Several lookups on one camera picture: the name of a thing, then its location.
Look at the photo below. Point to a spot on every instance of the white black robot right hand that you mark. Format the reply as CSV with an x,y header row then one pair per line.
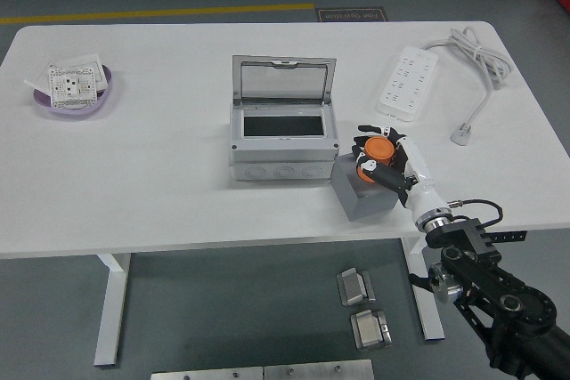
x,y
418,162

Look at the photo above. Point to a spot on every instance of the orange cylinder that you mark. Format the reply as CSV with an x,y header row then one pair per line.
x,y
378,148

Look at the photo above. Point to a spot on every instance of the grey junction box clear lid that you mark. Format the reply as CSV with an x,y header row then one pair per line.
x,y
285,162

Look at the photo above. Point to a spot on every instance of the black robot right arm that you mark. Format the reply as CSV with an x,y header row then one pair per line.
x,y
490,282

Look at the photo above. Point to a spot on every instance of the grey cube with round hole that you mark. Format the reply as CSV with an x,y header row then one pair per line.
x,y
352,195

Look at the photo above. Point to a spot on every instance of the white power strip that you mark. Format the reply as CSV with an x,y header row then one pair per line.
x,y
405,82

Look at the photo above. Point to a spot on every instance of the black table control panel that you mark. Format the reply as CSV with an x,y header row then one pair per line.
x,y
507,236

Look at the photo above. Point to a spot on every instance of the metal clamp block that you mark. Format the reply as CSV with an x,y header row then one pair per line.
x,y
369,331
354,286

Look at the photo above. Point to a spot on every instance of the white table leg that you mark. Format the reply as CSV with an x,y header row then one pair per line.
x,y
109,309
429,309

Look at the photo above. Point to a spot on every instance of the dark floor sign with text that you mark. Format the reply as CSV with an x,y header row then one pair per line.
x,y
352,15

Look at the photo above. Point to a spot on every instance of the grey metal plate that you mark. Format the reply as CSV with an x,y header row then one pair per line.
x,y
320,371
205,374

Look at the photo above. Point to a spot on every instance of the purple bowl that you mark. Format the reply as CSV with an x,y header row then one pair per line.
x,y
75,110

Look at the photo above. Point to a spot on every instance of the white switch plate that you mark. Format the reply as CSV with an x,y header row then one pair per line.
x,y
89,61
35,85

